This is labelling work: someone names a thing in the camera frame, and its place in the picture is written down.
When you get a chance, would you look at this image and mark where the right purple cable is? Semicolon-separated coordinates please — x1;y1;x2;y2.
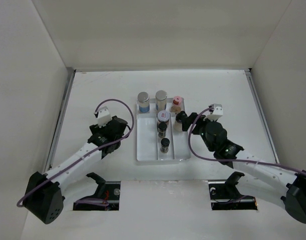
187;107;306;179

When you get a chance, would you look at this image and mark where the white divided organizer tray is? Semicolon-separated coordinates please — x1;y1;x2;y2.
136;98;191;165

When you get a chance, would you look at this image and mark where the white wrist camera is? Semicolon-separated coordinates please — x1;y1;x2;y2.
206;103;223;122
94;106;112;128

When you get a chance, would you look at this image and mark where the black-cap dark spice bottle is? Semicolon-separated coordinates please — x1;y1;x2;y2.
157;122;167;138

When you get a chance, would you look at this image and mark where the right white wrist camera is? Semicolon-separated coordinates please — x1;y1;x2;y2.
206;103;223;122

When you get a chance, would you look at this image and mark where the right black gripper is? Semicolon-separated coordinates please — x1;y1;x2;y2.
181;112;218;152

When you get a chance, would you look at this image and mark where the white-lid red-label jar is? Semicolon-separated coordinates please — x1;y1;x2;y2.
157;110;170;125

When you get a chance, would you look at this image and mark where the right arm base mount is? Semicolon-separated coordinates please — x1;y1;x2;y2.
208;172;258;211

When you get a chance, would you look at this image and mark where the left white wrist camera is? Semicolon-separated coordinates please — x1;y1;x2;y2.
94;106;112;128

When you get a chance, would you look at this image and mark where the black-top cream powder bottle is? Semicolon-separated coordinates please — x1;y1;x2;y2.
174;111;185;132

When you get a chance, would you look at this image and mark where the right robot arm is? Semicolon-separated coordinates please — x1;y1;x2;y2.
175;108;306;224

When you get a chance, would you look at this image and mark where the silver-lid bead jar blue label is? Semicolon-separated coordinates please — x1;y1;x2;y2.
137;91;150;113

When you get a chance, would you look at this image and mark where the pink-cap spice bottle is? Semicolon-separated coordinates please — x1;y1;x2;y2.
170;96;182;114

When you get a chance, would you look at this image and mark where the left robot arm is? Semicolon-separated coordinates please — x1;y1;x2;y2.
18;116;132;225

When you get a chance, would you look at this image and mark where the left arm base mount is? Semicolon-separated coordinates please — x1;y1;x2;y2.
73;172;121;212

